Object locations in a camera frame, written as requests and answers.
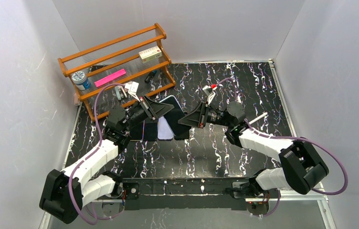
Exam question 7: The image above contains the black smartphone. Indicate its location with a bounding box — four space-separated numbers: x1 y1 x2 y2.
164 105 191 135
130 122 144 141
143 122 158 141

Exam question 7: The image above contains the black phone case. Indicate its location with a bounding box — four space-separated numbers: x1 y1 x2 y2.
174 131 190 140

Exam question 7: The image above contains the lavender phone case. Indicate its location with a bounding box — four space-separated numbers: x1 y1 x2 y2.
157 117 174 141

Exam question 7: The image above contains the light blue phone case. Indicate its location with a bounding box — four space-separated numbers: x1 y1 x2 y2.
160 95 179 105

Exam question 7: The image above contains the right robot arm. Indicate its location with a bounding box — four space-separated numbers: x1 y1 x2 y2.
178 101 329 195

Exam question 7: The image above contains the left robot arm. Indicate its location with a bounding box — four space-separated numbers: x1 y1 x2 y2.
39 96 174 225

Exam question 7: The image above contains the pink teal stapler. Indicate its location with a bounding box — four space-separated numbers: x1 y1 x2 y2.
115 85 127 101

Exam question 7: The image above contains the dark marker pen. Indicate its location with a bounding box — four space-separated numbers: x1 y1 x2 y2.
144 70 157 83

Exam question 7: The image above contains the white pen with purple tip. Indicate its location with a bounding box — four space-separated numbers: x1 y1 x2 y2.
236 95 242 103

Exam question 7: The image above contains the orange wooden shelf rack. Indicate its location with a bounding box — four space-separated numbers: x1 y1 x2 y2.
58 23 176 120

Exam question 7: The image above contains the pink flat bar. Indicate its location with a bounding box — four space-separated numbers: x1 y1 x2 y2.
94 69 126 87

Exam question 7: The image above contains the white small box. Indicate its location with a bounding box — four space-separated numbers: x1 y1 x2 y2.
138 46 163 62

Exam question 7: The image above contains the white marker pen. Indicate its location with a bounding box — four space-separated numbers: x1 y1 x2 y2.
249 112 268 124

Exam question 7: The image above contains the blue white jar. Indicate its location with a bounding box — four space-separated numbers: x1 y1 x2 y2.
71 71 91 91

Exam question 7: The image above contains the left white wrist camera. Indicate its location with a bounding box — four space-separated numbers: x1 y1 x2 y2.
124 82 140 101

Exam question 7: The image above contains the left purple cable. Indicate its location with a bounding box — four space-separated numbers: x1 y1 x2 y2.
68 83 128 226

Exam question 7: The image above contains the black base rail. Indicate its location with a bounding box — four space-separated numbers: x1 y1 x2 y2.
102 177 270 219

